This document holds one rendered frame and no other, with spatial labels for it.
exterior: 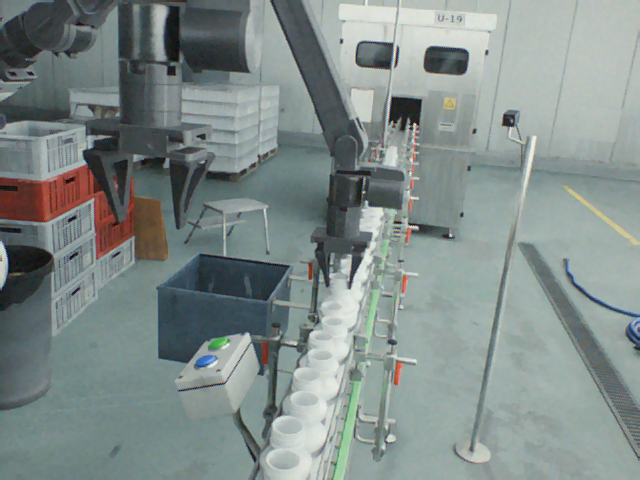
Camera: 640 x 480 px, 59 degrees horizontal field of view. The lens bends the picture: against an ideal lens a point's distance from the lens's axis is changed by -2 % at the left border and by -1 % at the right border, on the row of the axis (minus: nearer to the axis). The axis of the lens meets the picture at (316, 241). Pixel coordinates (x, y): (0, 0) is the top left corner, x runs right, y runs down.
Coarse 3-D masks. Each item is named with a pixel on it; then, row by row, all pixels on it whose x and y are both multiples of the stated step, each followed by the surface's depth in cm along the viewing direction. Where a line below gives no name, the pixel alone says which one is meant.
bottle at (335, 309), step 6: (324, 306) 98; (330, 306) 99; (336, 306) 99; (342, 306) 97; (324, 312) 96; (330, 312) 96; (336, 312) 96; (342, 312) 97; (342, 318) 97; (318, 324) 98; (318, 330) 97
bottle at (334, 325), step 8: (328, 320) 93; (336, 320) 93; (320, 328) 92; (328, 328) 90; (336, 328) 90; (336, 336) 91; (336, 344) 91; (344, 344) 93; (336, 352) 91; (344, 352) 92; (344, 360) 92; (344, 384) 94
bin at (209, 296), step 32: (224, 256) 183; (160, 288) 155; (192, 288) 181; (224, 288) 186; (256, 288) 184; (288, 288) 178; (160, 320) 158; (192, 320) 156; (224, 320) 154; (256, 320) 153; (160, 352) 161; (192, 352) 159; (256, 352) 156
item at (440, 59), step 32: (352, 32) 529; (384, 32) 525; (416, 32) 520; (448, 32) 515; (480, 32) 512; (352, 64) 537; (384, 64) 532; (416, 64) 528; (448, 64) 523; (480, 64) 519; (384, 96) 541; (416, 96) 533; (448, 96) 531; (416, 128) 590; (448, 128) 539; (416, 160) 549; (448, 160) 547; (416, 192) 561; (448, 192) 555; (448, 224) 564
